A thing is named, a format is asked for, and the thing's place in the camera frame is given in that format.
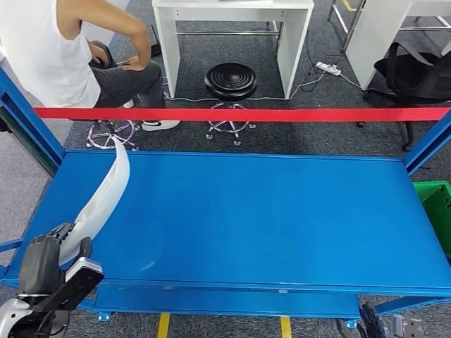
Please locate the white power strip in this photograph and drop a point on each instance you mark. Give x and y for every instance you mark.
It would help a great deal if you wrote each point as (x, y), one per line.
(328, 69)

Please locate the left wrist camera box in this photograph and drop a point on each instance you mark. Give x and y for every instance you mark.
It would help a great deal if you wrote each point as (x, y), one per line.
(77, 284)

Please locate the person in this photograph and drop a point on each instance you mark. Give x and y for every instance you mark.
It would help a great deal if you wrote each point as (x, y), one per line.
(35, 46)

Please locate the green plastic crate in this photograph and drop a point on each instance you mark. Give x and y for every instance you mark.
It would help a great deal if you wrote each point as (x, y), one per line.
(438, 210)

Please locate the blue metal shelf rack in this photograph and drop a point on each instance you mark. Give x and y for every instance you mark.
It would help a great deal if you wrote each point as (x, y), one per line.
(246, 219)

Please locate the stool with chrome base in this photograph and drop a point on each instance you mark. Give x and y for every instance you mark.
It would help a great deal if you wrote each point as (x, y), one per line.
(109, 132)

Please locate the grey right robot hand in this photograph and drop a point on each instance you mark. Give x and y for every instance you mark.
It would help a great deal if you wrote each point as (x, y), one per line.
(373, 324)

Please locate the black round stool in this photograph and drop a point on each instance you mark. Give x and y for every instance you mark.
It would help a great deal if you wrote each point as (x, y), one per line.
(230, 81)

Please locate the white curved plastic part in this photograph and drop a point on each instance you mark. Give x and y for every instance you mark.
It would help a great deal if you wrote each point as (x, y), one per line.
(106, 200)

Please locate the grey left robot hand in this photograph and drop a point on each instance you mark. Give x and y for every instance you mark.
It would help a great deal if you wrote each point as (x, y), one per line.
(38, 266)

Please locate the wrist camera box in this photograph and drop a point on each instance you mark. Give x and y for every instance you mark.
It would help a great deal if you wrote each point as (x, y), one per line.
(398, 326)
(77, 284)

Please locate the white desk with metal frame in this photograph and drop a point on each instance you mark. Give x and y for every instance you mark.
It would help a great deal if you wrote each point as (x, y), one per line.
(375, 39)

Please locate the black office chair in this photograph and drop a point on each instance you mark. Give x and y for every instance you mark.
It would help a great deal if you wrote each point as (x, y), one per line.
(415, 77)

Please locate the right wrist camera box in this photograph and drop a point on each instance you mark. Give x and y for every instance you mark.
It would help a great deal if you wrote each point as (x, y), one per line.
(398, 326)

